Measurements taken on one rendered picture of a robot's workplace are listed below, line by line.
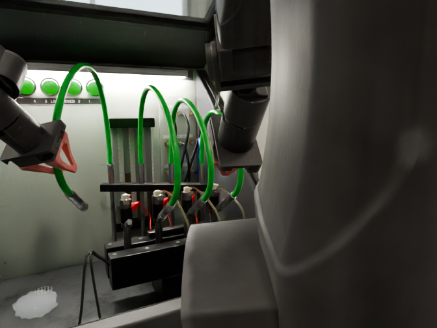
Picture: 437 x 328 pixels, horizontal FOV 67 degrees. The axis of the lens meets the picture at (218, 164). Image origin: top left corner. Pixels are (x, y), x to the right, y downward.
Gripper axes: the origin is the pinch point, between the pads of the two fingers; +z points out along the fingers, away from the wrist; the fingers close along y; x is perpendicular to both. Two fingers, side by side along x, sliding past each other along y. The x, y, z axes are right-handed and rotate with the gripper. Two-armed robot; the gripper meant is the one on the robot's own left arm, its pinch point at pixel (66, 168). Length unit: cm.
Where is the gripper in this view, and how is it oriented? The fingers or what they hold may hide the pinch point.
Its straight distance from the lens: 67.9
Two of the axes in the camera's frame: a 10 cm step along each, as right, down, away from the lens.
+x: 0.1, 8.2, -5.7
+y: -9.6, 1.7, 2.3
